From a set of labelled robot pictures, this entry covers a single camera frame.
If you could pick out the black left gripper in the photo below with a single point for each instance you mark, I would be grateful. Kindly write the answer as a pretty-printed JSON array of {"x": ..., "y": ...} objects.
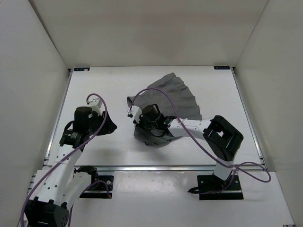
[{"x": 110, "y": 125}]

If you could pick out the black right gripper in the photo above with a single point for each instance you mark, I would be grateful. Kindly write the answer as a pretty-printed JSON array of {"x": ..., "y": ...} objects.
[{"x": 139, "y": 125}]

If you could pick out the grey pleated skirt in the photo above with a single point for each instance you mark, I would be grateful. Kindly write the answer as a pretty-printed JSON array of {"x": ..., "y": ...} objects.
[{"x": 167, "y": 92}]

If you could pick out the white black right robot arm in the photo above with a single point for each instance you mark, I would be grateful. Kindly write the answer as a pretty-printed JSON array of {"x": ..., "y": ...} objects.
[{"x": 223, "y": 139}]

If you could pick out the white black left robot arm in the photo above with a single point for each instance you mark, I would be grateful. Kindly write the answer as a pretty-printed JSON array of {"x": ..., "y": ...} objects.
[{"x": 50, "y": 202}]

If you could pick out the blue label sticker left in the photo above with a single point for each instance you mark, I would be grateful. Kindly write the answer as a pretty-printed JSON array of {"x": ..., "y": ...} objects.
[{"x": 81, "y": 69}]

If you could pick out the blue label sticker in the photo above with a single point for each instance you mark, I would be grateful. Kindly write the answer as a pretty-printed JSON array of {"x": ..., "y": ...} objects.
[
  {"x": 222, "y": 68},
  {"x": 81, "y": 69}
]

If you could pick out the blue label sticker right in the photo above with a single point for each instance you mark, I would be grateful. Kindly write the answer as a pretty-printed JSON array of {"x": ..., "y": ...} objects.
[{"x": 222, "y": 68}]

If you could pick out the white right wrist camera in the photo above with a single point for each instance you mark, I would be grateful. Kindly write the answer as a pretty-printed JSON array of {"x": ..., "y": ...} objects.
[{"x": 134, "y": 112}]

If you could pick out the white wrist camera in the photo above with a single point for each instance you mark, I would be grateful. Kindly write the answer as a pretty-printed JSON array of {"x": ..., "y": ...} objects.
[
  {"x": 134, "y": 112},
  {"x": 95, "y": 104}
]

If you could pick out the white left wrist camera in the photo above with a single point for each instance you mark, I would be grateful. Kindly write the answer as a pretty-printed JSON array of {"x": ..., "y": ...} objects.
[{"x": 95, "y": 104}]

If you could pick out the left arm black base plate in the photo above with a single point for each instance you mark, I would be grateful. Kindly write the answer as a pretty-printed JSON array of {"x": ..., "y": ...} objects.
[{"x": 101, "y": 190}]

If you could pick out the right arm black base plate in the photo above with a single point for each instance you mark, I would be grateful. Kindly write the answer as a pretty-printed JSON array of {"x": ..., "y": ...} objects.
[{"x": 213, "y": 188}]

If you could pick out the aluminium table edge rail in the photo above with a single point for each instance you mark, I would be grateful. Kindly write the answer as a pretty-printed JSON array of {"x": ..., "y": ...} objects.
[{"x": 157, "y": 168}]

